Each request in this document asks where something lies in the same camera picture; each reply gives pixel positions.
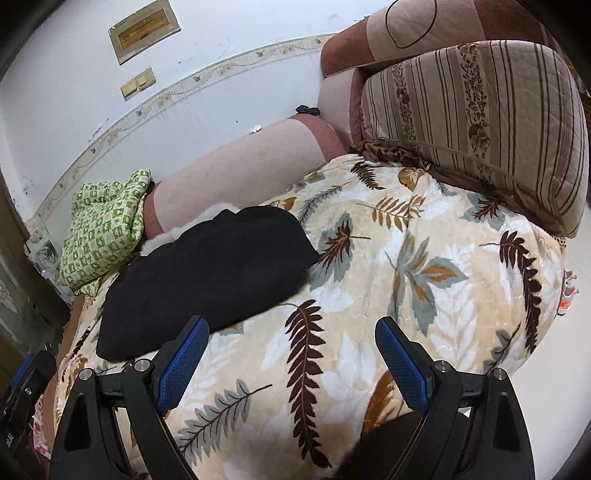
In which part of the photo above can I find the green patterned quilt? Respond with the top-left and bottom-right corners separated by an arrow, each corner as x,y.
56,168 -> 153,296

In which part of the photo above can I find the pink orange cloth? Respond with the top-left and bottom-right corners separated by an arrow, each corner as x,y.
558,271 -> 579,317

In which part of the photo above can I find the brown and pink sofa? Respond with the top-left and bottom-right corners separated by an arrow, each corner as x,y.
141,0 -> 591,241

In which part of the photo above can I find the brown patterned cloth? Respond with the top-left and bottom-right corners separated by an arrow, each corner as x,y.
352,140 -> 435,169

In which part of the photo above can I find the framed wall panel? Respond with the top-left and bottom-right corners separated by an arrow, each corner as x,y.
108,12 -> 182,66

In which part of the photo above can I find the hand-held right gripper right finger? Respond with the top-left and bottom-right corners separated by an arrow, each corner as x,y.
374,317 -> 537,480

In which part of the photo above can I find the cream leaf print blanket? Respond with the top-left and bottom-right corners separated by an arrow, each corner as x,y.
51,154 -> 571,480

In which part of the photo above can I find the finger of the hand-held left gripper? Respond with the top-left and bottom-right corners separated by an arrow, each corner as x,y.
11,354 -> 38,391

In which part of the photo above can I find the black coat with fur collar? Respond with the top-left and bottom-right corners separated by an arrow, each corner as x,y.
96,205 -> 321,362

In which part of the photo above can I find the dark wooden cabinet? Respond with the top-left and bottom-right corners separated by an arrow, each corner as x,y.
0,185 -> 75,365

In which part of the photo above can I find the striped floral cushion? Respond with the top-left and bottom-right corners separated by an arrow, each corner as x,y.
359,40 -> 590,239

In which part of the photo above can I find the clear plastic bag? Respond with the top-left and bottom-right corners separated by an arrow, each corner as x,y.
24,227 -> 64,278

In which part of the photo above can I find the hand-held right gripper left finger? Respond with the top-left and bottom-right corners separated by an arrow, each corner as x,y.
49,316 -> 210,480

